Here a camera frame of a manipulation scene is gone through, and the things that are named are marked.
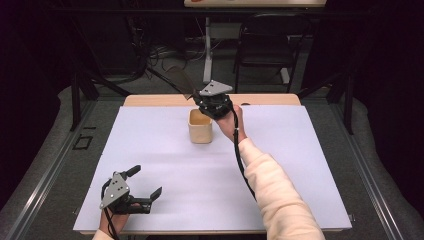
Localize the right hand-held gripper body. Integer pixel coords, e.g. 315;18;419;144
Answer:
195;79;235;121

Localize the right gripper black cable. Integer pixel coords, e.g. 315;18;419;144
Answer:
231;109;257;201

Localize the white table mat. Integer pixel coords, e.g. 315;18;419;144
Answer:
73;104;353;233

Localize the person's left hand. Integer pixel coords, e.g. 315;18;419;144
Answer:
98;203;143;238

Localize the person's right hand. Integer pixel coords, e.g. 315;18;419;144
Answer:
215;104;248;144

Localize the bundle of floor cables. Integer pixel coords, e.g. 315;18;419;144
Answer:
126;16;208;83

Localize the light wooden desk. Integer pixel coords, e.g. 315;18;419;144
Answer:
183;0;328;9

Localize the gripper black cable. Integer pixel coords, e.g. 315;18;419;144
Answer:
231;109;257;201
100;179;121;240

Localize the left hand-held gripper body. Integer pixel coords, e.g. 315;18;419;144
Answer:
99;170;153;215

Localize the beige square cup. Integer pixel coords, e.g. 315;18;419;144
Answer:
187;108;214;145

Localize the white desk leg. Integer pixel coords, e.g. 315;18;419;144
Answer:
202;16;215;84

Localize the dark brown comb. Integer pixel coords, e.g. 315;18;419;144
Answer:
165;65;201;101

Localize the black metal stand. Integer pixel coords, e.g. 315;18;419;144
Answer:
69;70;132;132
295;70;355;136

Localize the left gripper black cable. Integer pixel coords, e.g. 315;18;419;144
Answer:
100;179;121;240

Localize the black chair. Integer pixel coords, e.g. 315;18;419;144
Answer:
233;13;313;95

